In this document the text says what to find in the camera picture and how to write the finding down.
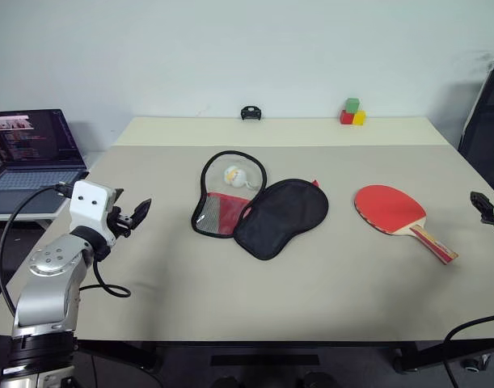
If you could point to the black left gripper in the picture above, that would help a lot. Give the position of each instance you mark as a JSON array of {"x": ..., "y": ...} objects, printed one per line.
[{"x": 121, "y": 222}]

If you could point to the red table tennis paddle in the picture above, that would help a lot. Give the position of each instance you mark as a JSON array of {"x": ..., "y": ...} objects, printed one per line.
[{"x": 388, "y": 208}]

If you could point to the red and black paddle case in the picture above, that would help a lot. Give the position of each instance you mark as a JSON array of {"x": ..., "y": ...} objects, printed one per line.
[{"x": 279, "y": 220}]

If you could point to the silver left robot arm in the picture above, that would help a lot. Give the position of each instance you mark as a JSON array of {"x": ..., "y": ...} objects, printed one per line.
[{"x": 48, "y": 279}]

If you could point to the white ping pong ball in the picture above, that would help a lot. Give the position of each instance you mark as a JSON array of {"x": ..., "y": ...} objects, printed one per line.
[{"x": 235, "y": 176}]

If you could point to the black mesh office chair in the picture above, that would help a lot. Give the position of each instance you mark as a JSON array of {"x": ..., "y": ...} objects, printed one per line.
[{"x": 487, "y": 133}]

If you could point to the open dark laptop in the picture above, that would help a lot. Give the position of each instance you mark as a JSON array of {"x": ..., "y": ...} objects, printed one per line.
[{"x": 32, "y": 161}]

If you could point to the small black clamp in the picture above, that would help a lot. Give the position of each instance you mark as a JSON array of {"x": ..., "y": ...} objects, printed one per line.
[{"x": 251, "y": 113}]

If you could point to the caster wheel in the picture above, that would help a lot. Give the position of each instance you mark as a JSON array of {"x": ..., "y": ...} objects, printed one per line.
[{"x": 475, "y": 362}]

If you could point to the yellow cube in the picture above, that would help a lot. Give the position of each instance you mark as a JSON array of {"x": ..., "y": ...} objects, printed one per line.
[{"x": 359, "y": 118}]

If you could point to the red cube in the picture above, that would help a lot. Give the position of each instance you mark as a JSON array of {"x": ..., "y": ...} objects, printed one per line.
[{"x": 346, "y": 117}]

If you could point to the green cube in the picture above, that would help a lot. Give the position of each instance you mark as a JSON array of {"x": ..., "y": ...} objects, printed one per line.
[{"x": 352, "y": 105}]

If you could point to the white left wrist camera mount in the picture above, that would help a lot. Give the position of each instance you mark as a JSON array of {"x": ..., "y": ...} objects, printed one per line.
[{"x": 88, "y": 204}]

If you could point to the black table frame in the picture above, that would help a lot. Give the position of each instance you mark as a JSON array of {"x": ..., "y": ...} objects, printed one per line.
[{"x": 271, "y": 351}]

